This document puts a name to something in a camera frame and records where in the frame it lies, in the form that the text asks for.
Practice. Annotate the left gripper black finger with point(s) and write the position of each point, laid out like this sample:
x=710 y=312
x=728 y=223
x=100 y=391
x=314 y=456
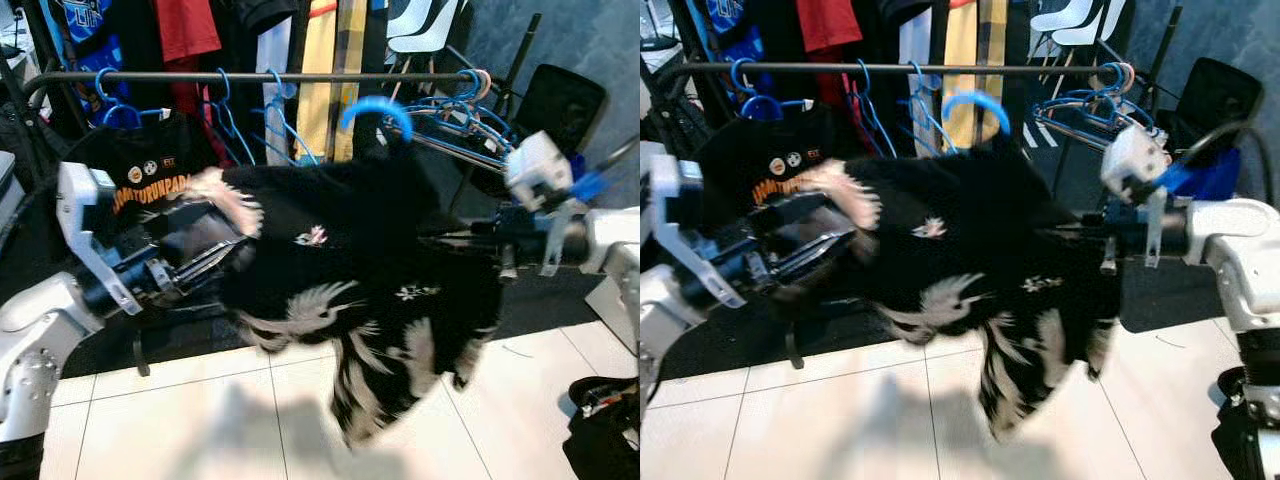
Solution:
x=200 y=217
x=815 y=212
x=215 y=266
x=825 y=262

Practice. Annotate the black floral feather shirt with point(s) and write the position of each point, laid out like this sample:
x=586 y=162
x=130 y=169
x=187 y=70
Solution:
x=360 y=260
x=990 y=250

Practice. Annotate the blue plastic hanger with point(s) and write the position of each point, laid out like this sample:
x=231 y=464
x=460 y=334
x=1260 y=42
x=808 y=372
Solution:
x=872 y=112
x=468 y=85
x=928 y=110
x=1085 y=100
x=122 y=112
x=1112 y=78
x=226 y=118
x=450 y=108
x=375 y=103
x=975 y=97
x=760 y=103
x=284 y=118

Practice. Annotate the dark carpet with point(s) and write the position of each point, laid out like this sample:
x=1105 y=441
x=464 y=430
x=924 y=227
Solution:
x=1160 y=295
x=560 y=300

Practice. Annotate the black tee orange print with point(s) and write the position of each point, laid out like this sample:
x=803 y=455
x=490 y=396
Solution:
x=770 y=150
x=140 y=160

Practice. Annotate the blue bag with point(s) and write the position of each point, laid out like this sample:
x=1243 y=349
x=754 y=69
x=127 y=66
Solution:
x=1205 y=175
x=595 y=185

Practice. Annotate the black case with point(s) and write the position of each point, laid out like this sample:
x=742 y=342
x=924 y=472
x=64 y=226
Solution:
x=1215 y=95
x=560 y=105

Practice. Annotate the white hanging garment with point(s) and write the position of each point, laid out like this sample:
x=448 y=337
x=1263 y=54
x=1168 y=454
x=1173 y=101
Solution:
x=272 y=90
x=914 y=70

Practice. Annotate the black clothes rack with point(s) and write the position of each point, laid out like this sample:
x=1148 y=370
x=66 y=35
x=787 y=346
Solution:
x=1050 y=69
x=300 y=76

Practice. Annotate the red hanging garment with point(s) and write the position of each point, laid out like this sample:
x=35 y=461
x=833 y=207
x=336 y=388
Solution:
x=185 y=30
x=828 y=25

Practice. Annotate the yellow plaid hanging garment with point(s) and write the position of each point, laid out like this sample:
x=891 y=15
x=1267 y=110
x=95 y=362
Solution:
x=325 y=70
x=965 y=60

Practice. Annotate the black robot right leg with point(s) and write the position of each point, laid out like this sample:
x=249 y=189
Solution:
x=600 y=440
x=1240 y=450

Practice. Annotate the royal blue hanging jersey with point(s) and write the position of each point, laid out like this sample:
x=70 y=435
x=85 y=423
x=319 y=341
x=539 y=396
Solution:
x=90 y=35
x=722 y=20

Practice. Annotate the dark navy hanging tee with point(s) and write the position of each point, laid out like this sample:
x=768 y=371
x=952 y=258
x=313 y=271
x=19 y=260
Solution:
x=905 y=8
x=262 y=12

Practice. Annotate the white plastic chair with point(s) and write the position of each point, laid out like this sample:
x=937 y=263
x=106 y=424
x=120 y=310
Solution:
x=405 y=15
x=1055 y=12
x=435 y=35
x=1095 y=25

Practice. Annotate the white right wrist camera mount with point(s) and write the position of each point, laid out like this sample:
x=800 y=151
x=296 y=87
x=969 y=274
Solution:
x=1132 y=160
x=538 y=165

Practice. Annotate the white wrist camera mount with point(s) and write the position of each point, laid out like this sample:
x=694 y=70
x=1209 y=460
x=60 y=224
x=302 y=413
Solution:
x=1132 y=160
x=538 y=165
x=665 y=190
x=75 y=200

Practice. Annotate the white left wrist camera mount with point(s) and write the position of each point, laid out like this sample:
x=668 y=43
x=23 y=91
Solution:
x=75 y=200
x=665 y=190

